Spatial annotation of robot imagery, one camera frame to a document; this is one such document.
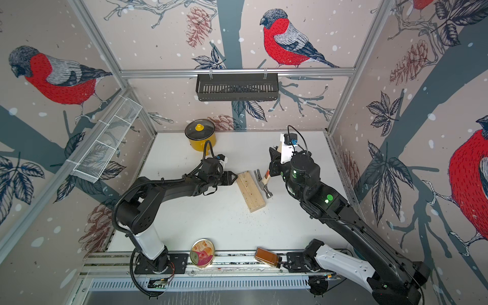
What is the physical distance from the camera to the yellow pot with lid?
1057mm

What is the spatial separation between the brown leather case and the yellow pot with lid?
23.0 inches

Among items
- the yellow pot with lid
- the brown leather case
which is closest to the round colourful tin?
the brown leather case

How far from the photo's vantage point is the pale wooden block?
88 centimetres

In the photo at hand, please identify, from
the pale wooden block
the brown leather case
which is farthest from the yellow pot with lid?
the brown leather case

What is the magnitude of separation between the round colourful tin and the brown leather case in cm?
18

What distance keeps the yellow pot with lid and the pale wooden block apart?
28cm

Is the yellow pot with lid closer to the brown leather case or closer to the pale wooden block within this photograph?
the pale wooden block

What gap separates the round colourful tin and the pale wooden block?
236 mm

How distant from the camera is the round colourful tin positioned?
73cm

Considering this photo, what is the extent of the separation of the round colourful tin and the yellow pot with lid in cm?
48

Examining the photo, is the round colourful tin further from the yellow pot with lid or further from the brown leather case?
the yellow pot with lid

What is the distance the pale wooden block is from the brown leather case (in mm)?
178

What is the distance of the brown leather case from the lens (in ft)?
2.38
